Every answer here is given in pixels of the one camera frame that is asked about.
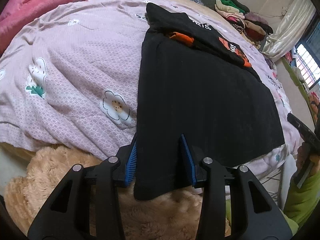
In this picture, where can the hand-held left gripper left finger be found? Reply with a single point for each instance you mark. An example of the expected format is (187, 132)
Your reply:
(131, 162)

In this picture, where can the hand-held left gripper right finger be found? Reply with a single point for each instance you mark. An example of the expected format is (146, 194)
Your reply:
(187, 160)

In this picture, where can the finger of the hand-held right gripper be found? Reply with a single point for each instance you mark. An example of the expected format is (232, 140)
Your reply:
(298, 125)

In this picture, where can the black sweater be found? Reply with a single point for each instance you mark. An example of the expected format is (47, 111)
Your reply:
(200, 100)

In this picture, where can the person's right forearm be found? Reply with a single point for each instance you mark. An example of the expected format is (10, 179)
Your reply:
(305, 200)

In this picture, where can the pile of folded clothes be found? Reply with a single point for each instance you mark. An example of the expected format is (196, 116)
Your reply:
(242, 17)

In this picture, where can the green windowsill cover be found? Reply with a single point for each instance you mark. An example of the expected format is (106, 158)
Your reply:
(297, 80)

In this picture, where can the barred window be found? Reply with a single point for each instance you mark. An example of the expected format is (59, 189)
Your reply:
(308, 62)

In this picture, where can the cream satin curtain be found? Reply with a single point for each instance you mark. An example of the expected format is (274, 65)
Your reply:
(287, 30)

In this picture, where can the pink printed quilt cover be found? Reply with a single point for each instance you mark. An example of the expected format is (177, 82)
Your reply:
(75, 62)

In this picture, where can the pink fleece blanket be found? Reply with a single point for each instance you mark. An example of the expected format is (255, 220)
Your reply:
(50, 0)

